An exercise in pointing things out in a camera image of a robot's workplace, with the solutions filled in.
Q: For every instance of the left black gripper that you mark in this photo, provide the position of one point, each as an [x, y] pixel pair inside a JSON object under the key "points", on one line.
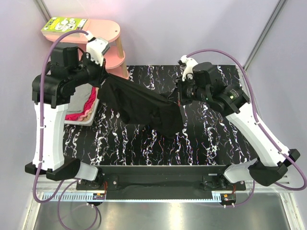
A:
{"points": [[101, 72]]}

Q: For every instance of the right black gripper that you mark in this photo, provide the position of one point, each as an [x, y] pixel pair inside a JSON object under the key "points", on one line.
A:
{"points": [[181, 85]]}

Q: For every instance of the black printed t shirt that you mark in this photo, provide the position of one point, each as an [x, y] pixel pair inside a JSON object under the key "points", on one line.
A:
{"points": [[138, 105]]}

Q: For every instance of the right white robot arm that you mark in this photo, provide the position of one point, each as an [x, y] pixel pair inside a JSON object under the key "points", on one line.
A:
{"points": [[200, 82]]}

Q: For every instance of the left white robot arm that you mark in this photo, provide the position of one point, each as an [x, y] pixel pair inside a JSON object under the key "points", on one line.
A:
{"points": [[63, 71]]}

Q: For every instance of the grey t shirt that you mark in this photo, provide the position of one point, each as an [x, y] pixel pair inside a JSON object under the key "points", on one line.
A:
{"points": [[78, 100]]}

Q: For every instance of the beige t shirt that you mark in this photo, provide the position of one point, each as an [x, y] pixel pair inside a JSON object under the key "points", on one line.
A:
{"points": [[90, 112]]}

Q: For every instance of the pink t shirt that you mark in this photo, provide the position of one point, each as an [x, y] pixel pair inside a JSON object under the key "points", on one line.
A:
{"points": [[88, 107]]}

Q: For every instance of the pink three tier shelf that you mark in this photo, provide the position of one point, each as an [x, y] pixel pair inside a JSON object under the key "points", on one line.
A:
{"points": [[115, 56]]}

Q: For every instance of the magenta t shirt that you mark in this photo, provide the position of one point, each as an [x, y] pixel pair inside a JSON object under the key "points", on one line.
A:
{"points": [[73, 117]]}

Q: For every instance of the white plastic laundry basket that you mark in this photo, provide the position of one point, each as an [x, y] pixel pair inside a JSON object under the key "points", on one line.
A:
{"points": [[79, 123]]}

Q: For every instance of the black marbled table mat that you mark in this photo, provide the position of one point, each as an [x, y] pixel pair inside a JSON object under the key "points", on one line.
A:
{"points": [[207, 138]]}

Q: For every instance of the green cover book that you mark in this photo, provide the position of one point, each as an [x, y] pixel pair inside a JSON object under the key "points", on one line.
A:
{"points": [[61, 25]]}

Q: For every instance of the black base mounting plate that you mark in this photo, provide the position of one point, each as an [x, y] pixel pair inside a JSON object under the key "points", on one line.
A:
{"points": [[197, 183]]}

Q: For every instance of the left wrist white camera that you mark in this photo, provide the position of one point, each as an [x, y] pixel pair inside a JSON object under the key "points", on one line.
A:
{"points": [[96, 48]]}

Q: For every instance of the wrist white camera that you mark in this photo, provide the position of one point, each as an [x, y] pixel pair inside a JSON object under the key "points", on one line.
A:
{"points": [[188, 64], [96, 48]]}

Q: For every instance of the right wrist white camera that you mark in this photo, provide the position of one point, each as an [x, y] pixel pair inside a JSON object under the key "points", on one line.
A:
{"points": [[188, 64]]}

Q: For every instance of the white slotted cable duct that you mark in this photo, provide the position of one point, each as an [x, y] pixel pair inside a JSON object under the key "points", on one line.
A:
{"points": [[79, 196]]}

